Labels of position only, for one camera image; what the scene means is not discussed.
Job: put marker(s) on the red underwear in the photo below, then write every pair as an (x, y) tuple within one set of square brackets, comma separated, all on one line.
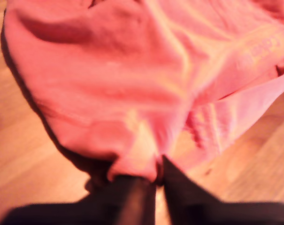
[(109, 82)]

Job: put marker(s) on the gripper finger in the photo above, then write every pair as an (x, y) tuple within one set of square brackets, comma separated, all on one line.
[(191, 206), (127, 201)]

